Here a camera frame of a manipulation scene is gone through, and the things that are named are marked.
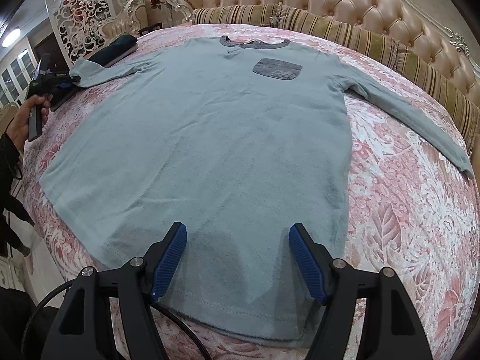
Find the glass door cabinet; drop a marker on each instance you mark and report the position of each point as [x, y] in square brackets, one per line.
[17, 75]

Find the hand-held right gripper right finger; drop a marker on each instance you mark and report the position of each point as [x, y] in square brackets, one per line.
[305, 264]

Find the oblong ceiling lamp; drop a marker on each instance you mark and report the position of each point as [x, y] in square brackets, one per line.
[10, 36]

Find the person's left forearm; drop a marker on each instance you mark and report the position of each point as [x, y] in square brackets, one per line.
[8, 153]

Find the person's left hand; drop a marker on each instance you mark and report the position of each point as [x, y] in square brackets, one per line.
[24, 118]

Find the dark blue folded garment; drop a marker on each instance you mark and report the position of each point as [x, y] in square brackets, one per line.
[112, 48]

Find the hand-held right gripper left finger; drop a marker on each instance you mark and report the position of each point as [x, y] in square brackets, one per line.
[170, 264]

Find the pink carved armchair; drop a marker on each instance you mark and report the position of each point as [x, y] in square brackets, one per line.
[123, 18]

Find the light blue long-sleeve shirt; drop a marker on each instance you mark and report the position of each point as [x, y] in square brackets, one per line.
[225, 150]

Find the white lattice screen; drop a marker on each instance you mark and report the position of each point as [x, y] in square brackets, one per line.
[82, 15]

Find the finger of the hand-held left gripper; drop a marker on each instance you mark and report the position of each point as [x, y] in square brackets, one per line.
[74, 79]

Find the pink floral blanket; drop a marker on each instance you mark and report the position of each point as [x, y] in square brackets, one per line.
[405, 232]

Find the person's leg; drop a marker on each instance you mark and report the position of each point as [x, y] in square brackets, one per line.
[15, 217]

